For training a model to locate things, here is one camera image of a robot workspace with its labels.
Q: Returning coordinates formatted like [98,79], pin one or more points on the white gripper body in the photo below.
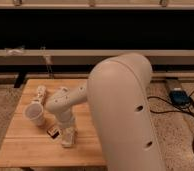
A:
[65,121]

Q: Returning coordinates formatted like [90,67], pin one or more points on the white sponge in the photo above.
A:
[68,137]

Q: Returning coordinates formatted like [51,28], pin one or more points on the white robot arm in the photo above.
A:
[116,94]

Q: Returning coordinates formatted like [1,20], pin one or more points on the brown black snack bar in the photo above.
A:
[53,132]

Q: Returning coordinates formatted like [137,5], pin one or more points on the white plastic cup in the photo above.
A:
[35,113]

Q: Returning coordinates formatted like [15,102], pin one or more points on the white crumpled wrapper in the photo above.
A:
[41,92]

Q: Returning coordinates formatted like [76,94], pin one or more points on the blue power adapter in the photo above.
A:
[179,97]

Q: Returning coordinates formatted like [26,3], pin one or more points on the wooden shelf rail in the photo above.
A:
[85,57]

